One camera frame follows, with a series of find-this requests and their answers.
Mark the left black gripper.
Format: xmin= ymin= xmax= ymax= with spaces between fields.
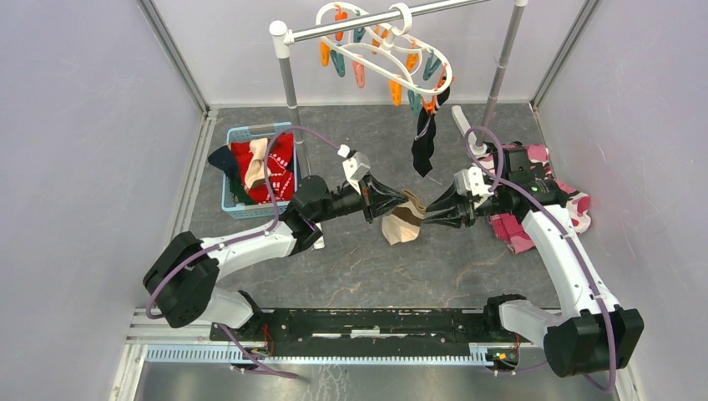
xmin=311 ymin=172 xmax=408 ymax=224

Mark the black white-striped sock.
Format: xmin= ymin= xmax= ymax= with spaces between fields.
xmin=411 ymin=109 xmax=437 ymax=177

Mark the pink camouflage bag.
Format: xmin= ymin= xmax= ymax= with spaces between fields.
xmin=483 ymin=142 xmax=592 ymax=254

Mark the orange clothespin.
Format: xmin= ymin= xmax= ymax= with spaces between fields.
xmin=405 ymin=40 xmax=420 ymax=74
xmin=319 ymin=41 xmax=331 ymax=67
xmin=421 ymin=72 xmax=447 ymax=115
xmin=388 ymin=80 xmax=402 ymax=106

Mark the white clip hanger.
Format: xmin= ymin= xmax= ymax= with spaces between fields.
xmin=318 ymin=20 xmax=454 ymax=99

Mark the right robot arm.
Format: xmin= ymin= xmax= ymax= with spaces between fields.
xmin=424 ymin=143 xmax=645 ymax=378

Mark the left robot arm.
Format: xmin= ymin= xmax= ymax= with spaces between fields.
xmin=143 ymin=174 xmax=407 ymax=341

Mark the teal clothespin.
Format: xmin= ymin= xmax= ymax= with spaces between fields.
xmin=407 ymin=89 xmax=423 ymax=116
xmin=330 ymin=50 xmax=346 ymax=78
xmin=422 ymin=49 xmax=442 ymax=81

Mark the pink clothespin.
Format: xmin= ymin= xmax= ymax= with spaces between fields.
xmin=352 ymin=61 xmax=366 ymax=89

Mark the light blue plastic basket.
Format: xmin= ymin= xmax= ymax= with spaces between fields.
xmin=221 ymin=122 xmax=299 ymax=220

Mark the navy blue sock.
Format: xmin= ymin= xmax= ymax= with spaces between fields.
xmin=207 ymin=145 xmax=241 ymax=185

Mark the silver white drying rack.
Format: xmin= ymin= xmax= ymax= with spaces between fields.
xmin=268 ymin=0 xmax=529 ymax=251

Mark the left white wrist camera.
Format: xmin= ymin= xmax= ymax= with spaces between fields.
xmin=337 ymin=145 xmax=371 ymax=195

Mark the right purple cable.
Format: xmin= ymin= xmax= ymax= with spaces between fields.
xmin=464 ymin=125 xmax=618 ymax=393

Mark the purple cable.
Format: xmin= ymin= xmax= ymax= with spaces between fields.
xmin=144 ymin=125 xmax=344 ymax=380
xmin=464 ymin=125 xmax=618 ymax=393

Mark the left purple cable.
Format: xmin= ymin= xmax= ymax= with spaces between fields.
xmin=144 ymin=125 xmax=344 ymax=380

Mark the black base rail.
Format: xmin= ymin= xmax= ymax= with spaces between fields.
xmin=210 ymin=308 xmax=530 ymax=358

